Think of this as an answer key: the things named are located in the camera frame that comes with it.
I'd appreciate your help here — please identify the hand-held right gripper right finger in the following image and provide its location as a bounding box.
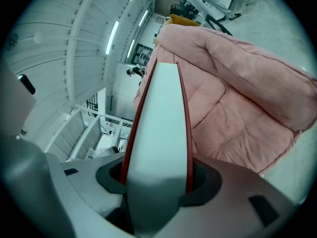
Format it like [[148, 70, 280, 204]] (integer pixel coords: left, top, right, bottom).
[[153, 157, 305, 238]]

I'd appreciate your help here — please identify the white round ceiling fixture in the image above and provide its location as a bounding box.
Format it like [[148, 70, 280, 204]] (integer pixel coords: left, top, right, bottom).
[[33, 31, 46, 45]]

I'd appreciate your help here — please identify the orange cushion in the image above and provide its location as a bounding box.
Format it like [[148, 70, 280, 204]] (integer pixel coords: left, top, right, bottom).
[[168, 13, 202, 27]]

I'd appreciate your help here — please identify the grey round ceiling fixture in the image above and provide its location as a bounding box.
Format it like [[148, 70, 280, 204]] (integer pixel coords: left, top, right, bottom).
[[6, 33, 19, 51]]

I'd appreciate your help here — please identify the dark glass door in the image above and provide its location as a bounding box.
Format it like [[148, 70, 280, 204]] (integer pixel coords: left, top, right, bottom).
[[133, 43, 155, 67]]

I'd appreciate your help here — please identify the white metal shelf rack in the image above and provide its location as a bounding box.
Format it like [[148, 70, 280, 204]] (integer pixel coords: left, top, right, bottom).
[[44, 104, 136, 161]]

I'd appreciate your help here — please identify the grey chair black frame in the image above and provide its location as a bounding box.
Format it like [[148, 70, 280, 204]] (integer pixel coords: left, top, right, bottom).
[[207, 15, 234, 37]]

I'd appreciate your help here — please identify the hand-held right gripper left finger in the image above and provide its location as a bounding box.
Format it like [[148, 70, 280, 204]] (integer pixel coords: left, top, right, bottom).
[[60, 152, 134, 238]]

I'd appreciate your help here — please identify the black head-mounted camera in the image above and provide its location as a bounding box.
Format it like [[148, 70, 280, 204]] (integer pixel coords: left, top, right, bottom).
[[18, 73, 36, 96]]

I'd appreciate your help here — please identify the red hardcover book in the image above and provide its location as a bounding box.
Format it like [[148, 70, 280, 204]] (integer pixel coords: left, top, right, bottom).
[[120, 59, 194, 198]]

